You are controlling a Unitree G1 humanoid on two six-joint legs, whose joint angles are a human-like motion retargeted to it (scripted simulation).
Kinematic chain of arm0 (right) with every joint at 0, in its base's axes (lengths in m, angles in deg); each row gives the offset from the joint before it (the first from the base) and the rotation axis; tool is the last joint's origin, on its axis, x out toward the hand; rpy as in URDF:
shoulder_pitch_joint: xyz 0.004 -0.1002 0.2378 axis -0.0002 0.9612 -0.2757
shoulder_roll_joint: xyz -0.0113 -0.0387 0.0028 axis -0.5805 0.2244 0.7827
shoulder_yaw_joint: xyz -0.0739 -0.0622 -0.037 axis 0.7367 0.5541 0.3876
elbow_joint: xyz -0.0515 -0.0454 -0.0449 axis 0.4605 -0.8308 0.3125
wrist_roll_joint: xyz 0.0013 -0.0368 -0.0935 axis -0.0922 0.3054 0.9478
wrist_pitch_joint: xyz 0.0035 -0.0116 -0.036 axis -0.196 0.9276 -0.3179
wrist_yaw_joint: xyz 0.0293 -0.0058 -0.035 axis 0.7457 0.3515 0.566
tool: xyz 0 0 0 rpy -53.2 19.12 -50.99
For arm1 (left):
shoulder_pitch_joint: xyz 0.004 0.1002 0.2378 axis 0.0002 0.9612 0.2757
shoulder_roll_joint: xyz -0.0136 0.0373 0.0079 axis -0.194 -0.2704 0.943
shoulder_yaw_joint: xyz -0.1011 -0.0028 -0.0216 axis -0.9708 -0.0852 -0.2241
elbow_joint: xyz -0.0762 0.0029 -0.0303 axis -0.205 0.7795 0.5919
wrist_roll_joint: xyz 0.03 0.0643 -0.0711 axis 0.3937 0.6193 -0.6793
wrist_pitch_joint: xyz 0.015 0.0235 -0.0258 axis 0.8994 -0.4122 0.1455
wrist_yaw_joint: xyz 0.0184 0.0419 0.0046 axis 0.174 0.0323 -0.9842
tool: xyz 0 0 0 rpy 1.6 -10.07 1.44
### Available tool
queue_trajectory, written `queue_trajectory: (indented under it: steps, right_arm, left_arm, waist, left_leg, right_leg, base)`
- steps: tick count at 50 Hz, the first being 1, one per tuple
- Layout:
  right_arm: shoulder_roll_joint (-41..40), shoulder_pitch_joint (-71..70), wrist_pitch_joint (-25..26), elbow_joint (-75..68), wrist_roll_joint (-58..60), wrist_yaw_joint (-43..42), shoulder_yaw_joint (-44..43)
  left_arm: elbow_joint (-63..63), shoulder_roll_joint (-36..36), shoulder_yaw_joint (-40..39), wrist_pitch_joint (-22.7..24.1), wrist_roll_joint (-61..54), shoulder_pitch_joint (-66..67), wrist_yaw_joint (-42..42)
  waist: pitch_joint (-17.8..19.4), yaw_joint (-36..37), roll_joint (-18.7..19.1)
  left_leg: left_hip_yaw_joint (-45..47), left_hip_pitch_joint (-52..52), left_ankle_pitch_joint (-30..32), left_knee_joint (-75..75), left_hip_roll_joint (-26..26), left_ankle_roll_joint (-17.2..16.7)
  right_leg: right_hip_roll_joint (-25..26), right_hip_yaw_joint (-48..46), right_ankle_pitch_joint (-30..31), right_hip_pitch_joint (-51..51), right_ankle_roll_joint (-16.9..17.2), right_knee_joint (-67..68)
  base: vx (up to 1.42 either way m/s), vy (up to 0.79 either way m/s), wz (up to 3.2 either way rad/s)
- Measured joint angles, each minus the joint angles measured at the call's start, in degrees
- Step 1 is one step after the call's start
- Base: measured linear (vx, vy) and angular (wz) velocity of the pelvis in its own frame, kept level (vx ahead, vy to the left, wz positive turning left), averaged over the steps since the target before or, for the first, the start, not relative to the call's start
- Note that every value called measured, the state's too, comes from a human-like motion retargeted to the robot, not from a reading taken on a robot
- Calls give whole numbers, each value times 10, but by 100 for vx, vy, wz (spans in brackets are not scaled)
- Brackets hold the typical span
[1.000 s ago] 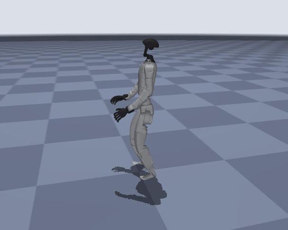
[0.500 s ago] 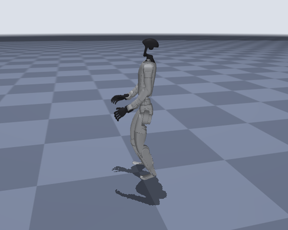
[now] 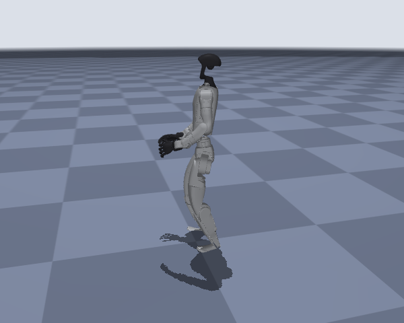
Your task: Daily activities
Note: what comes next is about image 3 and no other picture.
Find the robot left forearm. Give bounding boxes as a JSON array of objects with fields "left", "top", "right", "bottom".
[{"left": 174, "top": 123, "right": 207, "bottom": 149}]

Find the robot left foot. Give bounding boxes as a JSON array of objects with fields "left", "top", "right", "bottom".
[{"left": 197, "top": 244, "right": 217, "bottom": 252}]

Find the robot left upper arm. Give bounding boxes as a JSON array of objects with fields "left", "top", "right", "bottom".
[{"left": 199, "top": 89, "right": 213, "bottom": 136}]

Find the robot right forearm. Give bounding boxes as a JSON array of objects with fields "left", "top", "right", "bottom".
[{"left": 179, "top": 122, "right": 193, "bottom": 140}]

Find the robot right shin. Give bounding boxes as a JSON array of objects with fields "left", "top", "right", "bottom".
[{"left": 184, "top": 196, "right": 201, "bottom": 229}]

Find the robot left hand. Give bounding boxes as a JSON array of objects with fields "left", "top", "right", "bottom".
[{"left": 159, "top": 139, "right": 182, "bottom": 157}]

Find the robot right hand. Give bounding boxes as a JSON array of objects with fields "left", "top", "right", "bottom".
[{"left": 158, "top": 132, "right": 184, "bottom": 144}]

